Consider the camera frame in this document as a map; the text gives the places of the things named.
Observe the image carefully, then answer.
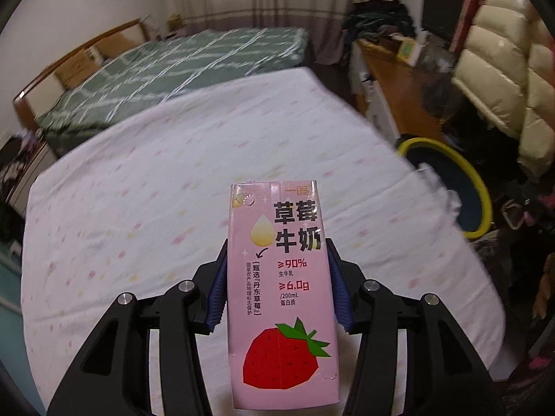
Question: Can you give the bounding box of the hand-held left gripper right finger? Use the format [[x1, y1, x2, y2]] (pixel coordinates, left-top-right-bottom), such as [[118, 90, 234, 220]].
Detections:
[[325, 237, 506, 416]]

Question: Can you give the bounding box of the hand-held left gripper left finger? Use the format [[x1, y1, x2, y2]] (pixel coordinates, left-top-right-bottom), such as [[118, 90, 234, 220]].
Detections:
[[45, 238, 230, 416]]

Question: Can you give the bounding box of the pink strawberry milk carton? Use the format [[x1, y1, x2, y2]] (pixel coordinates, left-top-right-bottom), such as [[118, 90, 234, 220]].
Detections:
[[228, 179, 341, 410]]

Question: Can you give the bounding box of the dark bin with yellow rim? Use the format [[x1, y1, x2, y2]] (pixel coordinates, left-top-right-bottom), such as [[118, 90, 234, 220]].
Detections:
[[396, 136, 493, 240]]

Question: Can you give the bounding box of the person's right forearm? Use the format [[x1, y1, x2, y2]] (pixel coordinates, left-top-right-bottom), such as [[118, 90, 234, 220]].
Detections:
[[531, 253, 555, 319]]

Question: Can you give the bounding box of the spotted white tablecloth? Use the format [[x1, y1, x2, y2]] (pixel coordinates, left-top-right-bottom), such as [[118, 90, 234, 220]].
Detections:
[[19, 67, 506, 416]]

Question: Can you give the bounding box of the dark clutter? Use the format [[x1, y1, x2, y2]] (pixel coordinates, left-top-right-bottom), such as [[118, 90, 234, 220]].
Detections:
[[498, 173, 555, 269]]

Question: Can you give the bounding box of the wardrobe sliding door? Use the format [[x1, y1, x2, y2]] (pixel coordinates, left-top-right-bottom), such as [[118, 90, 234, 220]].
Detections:
[[0, 247, 22, 308]]

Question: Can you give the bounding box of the white nightstand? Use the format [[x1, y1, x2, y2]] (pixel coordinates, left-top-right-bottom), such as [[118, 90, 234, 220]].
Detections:
[[9, 139, 57, 217]]

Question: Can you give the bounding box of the wooden desk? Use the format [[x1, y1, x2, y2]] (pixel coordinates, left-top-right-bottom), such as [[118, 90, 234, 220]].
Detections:
[[351, 39, 460, 139]]

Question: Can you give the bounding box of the green checked duvet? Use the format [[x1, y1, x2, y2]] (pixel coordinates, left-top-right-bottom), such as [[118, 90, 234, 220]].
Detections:
[[35, 27, 309, 146]]

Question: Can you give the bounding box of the dark clothes heap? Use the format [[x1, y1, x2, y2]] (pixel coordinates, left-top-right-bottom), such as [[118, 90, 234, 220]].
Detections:
[[0, 132, 44, 226]]

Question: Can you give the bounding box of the brown pillow with face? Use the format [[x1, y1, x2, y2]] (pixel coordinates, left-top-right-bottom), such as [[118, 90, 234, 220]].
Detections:
[[54, 50, 102, 89]]

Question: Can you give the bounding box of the wooden bed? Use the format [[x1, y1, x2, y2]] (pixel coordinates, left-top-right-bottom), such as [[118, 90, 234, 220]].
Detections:
[[13, 17, 310, 157]]

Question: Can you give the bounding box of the mixed clothes pile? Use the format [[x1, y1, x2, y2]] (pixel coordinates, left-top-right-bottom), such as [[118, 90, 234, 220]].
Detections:
[[342, 0, 417, 44]]

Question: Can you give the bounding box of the cream puffer jacket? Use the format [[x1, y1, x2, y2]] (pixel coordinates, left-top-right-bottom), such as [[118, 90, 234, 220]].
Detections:
[[451, 0, 555, 170]]

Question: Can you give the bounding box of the black television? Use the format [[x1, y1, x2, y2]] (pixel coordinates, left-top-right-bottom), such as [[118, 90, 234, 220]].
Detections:
[[422, 0, 471, 44]]

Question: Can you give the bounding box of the red jacket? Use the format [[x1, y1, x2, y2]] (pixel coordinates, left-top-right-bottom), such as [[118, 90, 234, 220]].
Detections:
[[449, 0, 499, 53]]

